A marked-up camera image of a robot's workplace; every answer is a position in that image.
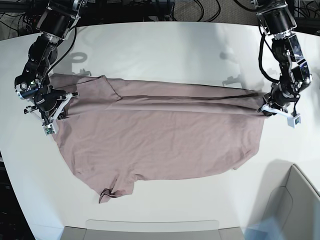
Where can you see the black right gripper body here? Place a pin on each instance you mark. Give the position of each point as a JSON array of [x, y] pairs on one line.
[[48, 99]]

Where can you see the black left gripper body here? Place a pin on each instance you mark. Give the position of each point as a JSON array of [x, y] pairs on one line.
[[278, 99]]

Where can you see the pink T-shirt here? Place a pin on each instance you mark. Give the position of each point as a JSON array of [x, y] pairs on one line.
[[117, 132]]

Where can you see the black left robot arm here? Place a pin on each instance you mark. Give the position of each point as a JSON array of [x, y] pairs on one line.
[[274, 16]]

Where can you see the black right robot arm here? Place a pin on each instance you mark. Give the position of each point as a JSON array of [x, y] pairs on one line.
[[59, 17]]

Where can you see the grey bin right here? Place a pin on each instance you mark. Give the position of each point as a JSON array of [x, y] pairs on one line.
[[297, 205]]

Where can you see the blue translucent object corner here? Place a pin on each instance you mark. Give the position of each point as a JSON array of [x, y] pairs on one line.
[[268, 229]]

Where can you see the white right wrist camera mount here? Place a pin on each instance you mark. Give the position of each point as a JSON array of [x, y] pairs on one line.
[[50, 125]]

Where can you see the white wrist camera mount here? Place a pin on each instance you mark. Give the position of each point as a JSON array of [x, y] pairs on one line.
[[50, 125], [293, 119]]

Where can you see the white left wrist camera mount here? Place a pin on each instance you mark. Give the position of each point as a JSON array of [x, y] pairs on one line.
[[293, 119]]

